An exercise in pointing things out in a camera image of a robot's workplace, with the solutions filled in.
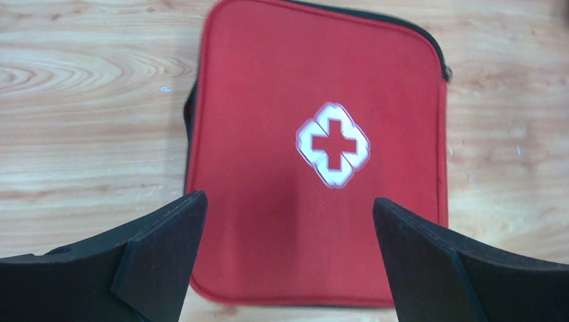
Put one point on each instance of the red black medicine kit case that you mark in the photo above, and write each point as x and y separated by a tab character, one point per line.
302	114

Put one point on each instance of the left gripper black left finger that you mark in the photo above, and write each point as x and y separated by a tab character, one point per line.
138	271

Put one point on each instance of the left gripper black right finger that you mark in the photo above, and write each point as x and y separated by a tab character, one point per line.
436	274

